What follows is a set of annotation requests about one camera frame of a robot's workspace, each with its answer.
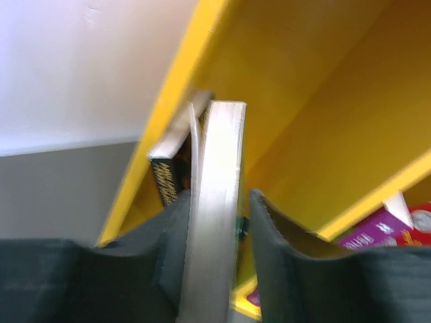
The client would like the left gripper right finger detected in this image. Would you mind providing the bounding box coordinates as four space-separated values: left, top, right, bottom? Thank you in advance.
250 189 430 322

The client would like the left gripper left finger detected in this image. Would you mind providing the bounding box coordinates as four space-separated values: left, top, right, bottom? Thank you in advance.
1 191 191 322

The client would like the purple paperback book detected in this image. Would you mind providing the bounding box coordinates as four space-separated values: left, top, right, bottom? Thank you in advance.
250 190 407 322

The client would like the red 13-Storey Treehouse book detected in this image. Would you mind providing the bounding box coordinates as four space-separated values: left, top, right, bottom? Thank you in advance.
396 203 431 246

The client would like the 169-Storey Treehouse book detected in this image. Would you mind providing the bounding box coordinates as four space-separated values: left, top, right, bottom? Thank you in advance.
147 90 214 207

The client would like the green paperback book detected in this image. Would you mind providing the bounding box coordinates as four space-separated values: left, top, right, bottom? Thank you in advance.
177 100 246 322

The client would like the yellow wooden shelf box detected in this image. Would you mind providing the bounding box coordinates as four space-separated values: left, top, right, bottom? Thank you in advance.
96 0 431 320

